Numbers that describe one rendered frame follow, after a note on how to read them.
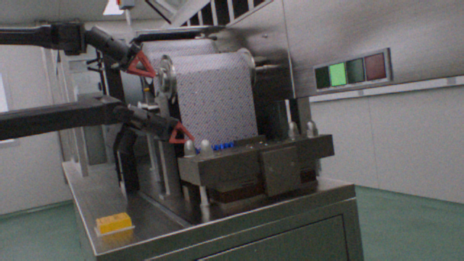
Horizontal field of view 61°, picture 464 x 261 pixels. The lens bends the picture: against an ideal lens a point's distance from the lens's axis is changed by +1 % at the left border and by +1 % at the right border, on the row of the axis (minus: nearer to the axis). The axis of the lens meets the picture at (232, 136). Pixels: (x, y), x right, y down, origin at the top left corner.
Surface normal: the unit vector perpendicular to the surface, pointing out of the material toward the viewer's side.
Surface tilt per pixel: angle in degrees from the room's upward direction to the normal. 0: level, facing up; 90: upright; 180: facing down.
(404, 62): 90
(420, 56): 90
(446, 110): 90
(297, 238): 90
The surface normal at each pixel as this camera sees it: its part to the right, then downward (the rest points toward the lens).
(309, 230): 0.42, 0.01
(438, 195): -0.90, 0.16
